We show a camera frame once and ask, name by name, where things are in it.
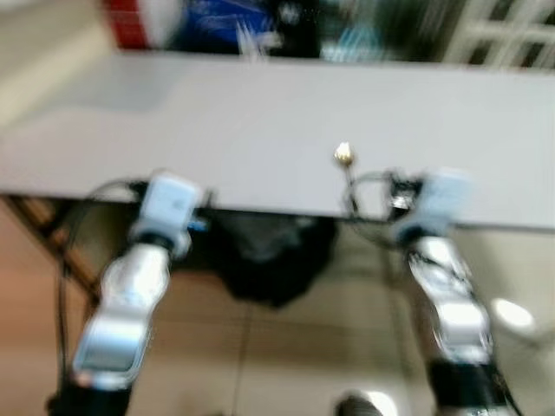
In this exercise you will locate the red and white box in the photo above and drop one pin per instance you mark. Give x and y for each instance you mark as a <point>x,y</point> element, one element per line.
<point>126,26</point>

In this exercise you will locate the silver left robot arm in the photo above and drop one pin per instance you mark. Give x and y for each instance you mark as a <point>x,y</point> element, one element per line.
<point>130,295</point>

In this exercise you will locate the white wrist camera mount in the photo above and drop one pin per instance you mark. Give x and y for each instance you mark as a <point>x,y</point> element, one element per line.
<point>172,204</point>
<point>444,198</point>

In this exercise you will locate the white window frame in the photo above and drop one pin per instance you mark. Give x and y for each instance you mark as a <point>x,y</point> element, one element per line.
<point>512,30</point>

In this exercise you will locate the blue bag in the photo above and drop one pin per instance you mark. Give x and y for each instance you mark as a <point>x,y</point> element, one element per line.
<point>217,22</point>

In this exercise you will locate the grey robot foot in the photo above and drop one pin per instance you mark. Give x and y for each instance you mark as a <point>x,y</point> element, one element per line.
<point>355,405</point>

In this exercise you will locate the gold metal spoon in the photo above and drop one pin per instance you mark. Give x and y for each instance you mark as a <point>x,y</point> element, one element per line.
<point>344,154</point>

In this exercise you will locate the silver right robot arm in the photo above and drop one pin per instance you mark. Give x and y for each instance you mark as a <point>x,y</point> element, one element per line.
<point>451,303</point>

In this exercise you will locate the brown wooden table leg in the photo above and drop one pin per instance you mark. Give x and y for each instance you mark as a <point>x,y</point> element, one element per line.
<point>52,238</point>

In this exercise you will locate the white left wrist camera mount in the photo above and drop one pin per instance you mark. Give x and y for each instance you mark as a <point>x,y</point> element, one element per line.
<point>172,204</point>

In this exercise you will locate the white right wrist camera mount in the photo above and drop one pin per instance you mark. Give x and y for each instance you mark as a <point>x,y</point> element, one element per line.
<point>444,198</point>

